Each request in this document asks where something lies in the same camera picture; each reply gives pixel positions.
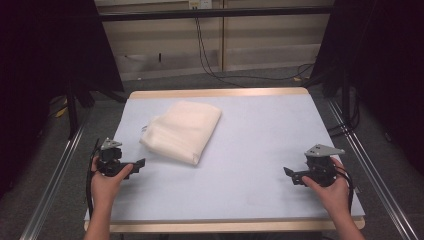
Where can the white cloth towel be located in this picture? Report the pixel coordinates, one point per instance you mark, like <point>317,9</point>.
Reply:
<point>181,131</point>

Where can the light blue table mat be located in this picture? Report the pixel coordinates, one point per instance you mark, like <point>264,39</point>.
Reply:
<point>253,140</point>
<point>216,92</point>

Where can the person's right hand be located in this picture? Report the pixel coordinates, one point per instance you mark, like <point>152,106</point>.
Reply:
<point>335,196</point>

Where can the small yellow thing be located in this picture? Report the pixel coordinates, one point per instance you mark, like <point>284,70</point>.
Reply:
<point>61,112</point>

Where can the metal floor rail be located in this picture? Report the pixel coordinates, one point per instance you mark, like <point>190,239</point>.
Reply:
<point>376,186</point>
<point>50,190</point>

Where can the black horizontal bar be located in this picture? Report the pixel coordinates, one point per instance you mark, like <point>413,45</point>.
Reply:
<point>213,13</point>

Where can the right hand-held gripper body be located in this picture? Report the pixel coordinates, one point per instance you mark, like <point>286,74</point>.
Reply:
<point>321,168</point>

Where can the black curtain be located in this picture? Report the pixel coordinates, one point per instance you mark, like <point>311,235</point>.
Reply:
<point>40,66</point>
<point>383,66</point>

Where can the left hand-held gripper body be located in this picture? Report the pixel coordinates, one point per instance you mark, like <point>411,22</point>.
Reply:
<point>111,158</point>

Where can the white wall outlet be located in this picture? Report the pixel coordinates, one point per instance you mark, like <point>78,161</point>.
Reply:
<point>200,4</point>

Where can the person's left hand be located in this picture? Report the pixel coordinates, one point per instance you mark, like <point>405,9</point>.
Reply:
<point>105,190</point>

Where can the black metal stand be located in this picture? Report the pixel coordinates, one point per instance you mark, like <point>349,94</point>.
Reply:
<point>72,113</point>
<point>346,100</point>

